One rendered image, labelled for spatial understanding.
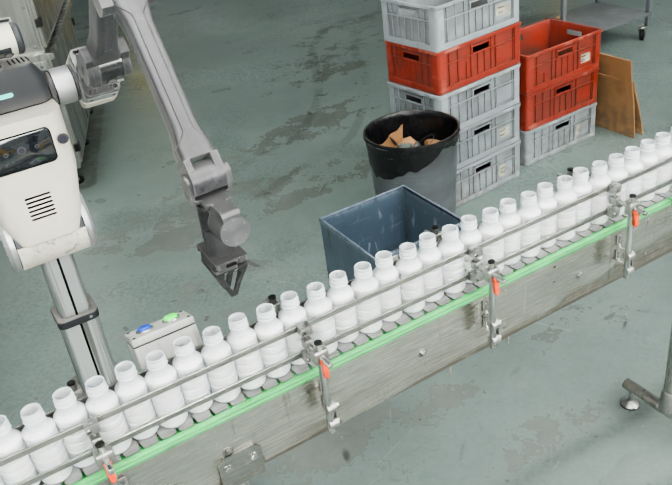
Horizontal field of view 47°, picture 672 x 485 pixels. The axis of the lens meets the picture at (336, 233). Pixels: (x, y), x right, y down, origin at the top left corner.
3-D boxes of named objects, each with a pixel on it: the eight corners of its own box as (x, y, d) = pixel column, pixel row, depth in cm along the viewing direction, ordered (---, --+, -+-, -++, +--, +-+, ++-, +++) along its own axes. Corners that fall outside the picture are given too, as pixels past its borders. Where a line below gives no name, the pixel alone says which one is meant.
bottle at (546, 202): (559, 239, 198) (561, 181, 189) (551, 251, 194) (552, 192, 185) (536, 235, 201) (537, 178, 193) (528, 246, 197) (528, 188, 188)
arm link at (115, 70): (106, 49, 182) (84, 55, 180) (111, 34, 173) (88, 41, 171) (121, 85, 183) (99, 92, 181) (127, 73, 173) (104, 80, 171)
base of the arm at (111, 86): (67, 52, 185) (85, 99, 186) (69, 41, 178) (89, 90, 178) (103, 43, 189) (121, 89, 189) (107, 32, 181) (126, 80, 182)
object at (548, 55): (527, 95, 431) (527, 57, 420) (476, 79, 462) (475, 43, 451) (601, 65, 457) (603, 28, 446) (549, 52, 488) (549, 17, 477)
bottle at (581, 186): (561, 224, 204) (563, 167, 196) (582, 219, 205) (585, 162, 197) (573, 234, 199) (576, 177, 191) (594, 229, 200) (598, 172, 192)
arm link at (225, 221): (221, 156, 143) (177, 172, 139) (249, 176, 134) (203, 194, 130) (234, 212, 149) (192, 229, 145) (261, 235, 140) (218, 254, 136)
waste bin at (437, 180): (409, 280, 367) (398, 157, 335) (358, 243, 402) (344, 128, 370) (483, 246, 385) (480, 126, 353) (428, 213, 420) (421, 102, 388)
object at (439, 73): (440, 97, 384) (437, 53, 373) (386, 80, 413) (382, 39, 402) (522, 62, 413) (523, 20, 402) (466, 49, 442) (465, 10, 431)
